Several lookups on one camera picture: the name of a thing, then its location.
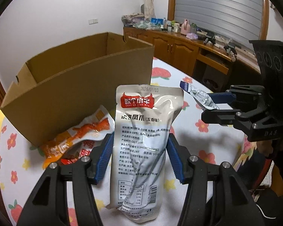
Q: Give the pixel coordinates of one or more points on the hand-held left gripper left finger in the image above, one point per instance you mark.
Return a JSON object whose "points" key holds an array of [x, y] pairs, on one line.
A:
{"points": [[103, 160]]}

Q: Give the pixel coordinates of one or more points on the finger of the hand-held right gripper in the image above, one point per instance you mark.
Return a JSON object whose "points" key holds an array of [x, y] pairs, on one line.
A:
{"points": [[217, 117], [221, 97]]}

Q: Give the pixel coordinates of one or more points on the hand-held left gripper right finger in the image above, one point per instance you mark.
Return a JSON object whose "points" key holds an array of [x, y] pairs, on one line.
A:
{"points": [[175, 160]]}

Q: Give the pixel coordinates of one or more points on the small white snack packet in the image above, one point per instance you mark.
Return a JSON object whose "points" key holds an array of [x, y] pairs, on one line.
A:
{"points": [[200, 96]]}

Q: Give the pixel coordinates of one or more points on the grey-white snack pouch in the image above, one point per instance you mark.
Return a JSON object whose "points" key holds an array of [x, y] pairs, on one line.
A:
{"points": [[141, 146]]}

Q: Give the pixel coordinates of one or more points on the brown cardboard box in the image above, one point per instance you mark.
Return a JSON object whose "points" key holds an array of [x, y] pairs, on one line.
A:
{"points": [[73, 87]]}

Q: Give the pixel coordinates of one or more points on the red snack packet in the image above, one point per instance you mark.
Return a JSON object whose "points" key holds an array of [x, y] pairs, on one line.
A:
{"points": [[77, 155]]}

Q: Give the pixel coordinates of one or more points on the white floral bed sheet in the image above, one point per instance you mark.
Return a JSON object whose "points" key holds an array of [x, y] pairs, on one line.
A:
{"points": [[198, 136]]}

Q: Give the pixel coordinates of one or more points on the orange snack packet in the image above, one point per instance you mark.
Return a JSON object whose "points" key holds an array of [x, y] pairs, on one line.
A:
{"points": [[85, 131]]}

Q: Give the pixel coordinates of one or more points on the small black tripod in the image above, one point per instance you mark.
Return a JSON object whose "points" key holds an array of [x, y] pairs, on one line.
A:
{"points": [[210, 38], [230, 50]]}

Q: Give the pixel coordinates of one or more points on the purple face mask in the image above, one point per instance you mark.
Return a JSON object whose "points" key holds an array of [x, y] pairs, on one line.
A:
{"points": [[192, 36]]}

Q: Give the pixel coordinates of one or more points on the wooden sideboard cabinet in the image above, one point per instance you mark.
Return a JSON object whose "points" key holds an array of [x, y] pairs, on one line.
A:
{"points": [[169, 47]]}

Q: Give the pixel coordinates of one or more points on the pink bottle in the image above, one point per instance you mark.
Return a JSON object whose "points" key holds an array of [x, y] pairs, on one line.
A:
{"points": [[185, 27]]}

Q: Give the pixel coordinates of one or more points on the grey window blind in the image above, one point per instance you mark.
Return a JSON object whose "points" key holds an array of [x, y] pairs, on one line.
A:
{"points": [[217, 11]]}

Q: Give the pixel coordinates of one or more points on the blue box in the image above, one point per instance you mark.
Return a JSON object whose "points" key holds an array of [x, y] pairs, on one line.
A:
{"points": [[156, 21]]}

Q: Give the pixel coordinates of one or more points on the green patterned cloth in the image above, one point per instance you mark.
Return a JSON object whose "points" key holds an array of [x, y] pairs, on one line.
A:
{"points": [[145, 25]]}

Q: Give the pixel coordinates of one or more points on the pile of folded cloths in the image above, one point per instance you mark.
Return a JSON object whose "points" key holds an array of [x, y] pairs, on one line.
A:
{"points": [[132, 19]]}

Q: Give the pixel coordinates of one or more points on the cream patterned curtain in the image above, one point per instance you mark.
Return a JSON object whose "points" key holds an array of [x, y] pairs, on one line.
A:
{"points": [[148, 0]]}

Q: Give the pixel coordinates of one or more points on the white wall switch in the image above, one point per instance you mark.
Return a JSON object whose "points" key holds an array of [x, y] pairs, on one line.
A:
{"points": [[93, 21]]}

